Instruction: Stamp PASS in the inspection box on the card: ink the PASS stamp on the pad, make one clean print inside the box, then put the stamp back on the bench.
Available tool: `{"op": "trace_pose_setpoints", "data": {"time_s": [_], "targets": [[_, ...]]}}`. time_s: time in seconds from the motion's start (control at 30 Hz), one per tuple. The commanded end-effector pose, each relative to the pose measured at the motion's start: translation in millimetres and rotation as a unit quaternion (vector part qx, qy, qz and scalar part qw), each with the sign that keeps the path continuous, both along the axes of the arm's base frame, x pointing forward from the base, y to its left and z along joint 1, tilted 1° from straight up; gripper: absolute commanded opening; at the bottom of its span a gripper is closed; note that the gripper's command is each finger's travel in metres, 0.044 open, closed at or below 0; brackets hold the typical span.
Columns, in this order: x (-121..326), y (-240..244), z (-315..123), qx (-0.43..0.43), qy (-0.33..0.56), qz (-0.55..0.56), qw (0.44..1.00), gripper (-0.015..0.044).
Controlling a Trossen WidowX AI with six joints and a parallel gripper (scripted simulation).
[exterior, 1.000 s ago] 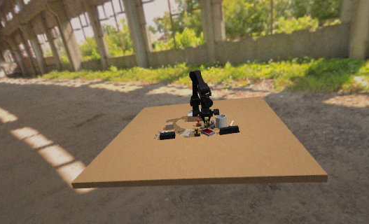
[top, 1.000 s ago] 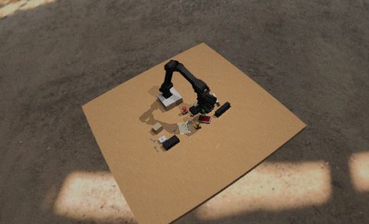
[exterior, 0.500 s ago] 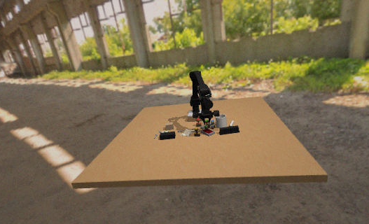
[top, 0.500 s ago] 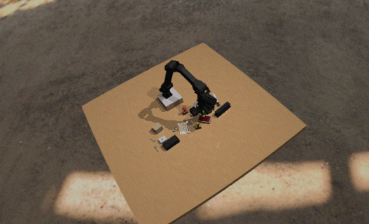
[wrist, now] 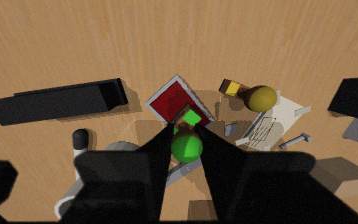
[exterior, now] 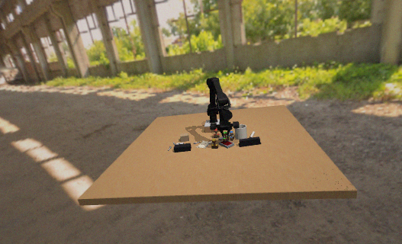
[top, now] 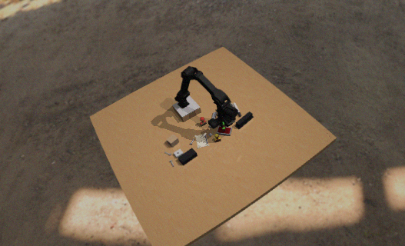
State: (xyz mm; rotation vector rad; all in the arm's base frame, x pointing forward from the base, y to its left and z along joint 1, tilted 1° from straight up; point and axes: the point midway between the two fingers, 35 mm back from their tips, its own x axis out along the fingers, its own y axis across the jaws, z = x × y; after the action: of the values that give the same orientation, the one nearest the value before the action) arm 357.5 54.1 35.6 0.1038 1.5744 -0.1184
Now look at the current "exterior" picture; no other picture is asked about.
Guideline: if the white inspection card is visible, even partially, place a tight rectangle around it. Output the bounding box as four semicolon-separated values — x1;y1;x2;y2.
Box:
196;141;212;148

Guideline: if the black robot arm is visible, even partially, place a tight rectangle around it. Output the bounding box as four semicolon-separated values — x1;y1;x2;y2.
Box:
206;77;233;130

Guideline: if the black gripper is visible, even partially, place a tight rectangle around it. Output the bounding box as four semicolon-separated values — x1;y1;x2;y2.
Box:
210;116;240;138

